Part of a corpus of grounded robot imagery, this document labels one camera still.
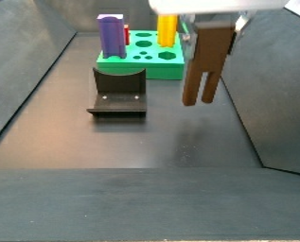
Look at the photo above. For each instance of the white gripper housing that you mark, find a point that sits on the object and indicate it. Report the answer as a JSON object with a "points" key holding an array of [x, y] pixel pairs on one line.
{"points": [[190, 7]]}

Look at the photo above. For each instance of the brown two-pronged peg block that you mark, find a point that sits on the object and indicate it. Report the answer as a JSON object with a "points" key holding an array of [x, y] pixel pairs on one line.
{"points": [[213, 39]]}

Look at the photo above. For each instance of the green shape sorter board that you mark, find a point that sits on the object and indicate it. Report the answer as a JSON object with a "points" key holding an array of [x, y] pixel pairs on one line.
{"points": [[160, 61]]}

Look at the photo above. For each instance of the red square block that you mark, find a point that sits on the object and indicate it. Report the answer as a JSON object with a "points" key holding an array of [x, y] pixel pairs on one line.
{"points": [[126, 33]]}

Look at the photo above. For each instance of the yellow star prism block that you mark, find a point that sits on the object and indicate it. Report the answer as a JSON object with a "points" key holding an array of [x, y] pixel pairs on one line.
{"points": [[166, 24]]}

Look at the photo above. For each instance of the purple arch prism block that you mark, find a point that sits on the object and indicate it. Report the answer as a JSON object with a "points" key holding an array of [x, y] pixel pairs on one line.
{"points": [[111, 28]]}

